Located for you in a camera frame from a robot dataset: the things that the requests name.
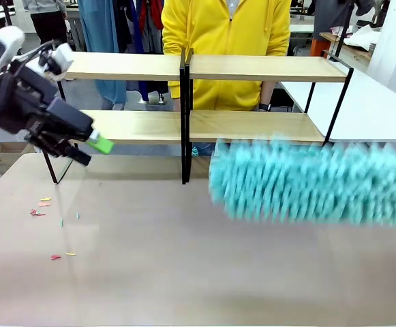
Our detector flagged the person in grey jacket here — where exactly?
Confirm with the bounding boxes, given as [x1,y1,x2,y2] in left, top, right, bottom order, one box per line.
[22,0,70,45]

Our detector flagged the light blue hanging garment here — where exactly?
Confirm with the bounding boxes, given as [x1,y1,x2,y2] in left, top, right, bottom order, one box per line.
[77,0,129,106]

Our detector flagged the large white table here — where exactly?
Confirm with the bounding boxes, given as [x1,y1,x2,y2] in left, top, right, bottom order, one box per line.
[281,69,396,144]

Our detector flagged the wooden background table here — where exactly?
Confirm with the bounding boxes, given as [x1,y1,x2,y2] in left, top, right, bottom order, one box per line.
[319,32,372,64]

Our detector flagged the orange object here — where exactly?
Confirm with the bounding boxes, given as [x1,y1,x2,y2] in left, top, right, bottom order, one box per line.
[309,39,325,57]

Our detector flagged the person in yellow hoodie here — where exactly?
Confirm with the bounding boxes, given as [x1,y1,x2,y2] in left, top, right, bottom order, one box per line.
[162,0,292,112]

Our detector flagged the white cloth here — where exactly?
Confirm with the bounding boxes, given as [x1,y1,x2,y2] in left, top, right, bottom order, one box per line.
[343,24,382,48]

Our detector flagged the royal blue hanging garment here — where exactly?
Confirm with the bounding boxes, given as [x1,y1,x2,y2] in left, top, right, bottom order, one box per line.
[132,20,151,102]

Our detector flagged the black stand pole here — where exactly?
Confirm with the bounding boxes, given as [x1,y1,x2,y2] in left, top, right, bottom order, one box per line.
[333,0,357,63]

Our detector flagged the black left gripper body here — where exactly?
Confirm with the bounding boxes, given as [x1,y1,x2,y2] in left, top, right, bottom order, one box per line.
[23,97,95,146]

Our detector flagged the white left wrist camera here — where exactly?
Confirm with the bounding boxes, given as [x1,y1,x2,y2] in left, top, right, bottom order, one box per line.
[39,42,74,82]

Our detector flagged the person's left forearm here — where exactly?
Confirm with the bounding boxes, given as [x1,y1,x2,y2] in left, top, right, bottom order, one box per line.
[260,81,275,112]

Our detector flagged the cardboard box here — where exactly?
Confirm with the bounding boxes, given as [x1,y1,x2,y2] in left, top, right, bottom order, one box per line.
[0,142,37,176]

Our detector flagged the dark grey hanging garment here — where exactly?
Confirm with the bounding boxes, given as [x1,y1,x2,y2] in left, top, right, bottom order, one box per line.
[313,0,355,33]

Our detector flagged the red hanging garment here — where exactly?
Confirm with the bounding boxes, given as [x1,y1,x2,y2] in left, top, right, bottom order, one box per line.
[138,0,164,31]

